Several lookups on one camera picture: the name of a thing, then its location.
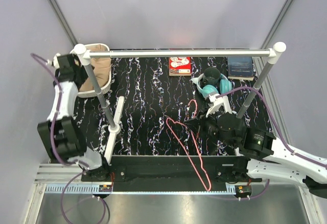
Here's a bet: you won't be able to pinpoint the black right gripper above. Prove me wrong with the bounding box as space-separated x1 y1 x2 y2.
184 106 236 148

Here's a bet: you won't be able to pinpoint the beige t shirt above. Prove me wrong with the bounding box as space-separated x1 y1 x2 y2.
79 43 111 92

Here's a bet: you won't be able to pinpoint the pink wire hanger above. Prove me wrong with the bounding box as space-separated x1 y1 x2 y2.
166 99 212 191

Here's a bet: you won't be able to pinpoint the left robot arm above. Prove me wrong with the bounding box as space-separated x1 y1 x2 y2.
37 54 110 181

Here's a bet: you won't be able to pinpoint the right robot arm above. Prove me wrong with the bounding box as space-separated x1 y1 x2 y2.
186 113 326 198

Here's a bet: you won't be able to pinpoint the white plastic basket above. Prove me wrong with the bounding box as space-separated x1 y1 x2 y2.
78 43 111 98

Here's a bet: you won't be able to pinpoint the teal headphones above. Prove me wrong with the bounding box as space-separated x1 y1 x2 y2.
191 74 232 98

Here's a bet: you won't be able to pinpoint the dark green cup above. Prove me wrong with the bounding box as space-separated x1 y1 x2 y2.
201 67 221 87

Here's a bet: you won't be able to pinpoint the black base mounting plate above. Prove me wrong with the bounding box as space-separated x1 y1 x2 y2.
81 155 250 193

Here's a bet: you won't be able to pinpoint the red book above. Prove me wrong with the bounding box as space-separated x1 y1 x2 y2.
169 57 192 76

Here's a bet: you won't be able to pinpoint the dark blue book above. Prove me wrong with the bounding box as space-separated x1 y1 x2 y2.
227 56 254 81

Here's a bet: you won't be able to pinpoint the white and silver clothes rack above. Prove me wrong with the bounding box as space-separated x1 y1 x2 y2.
73 42 286 162

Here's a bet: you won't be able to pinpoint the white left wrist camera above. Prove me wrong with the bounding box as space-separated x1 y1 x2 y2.
46 53 61 69

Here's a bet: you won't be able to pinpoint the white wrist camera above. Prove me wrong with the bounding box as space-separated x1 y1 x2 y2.
46 53 61 69
205 94 232 118

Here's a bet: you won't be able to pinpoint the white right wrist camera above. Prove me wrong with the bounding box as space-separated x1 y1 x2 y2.
205 94 232 118

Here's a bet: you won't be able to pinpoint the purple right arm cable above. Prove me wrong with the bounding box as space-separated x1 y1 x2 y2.
217 86 327 202

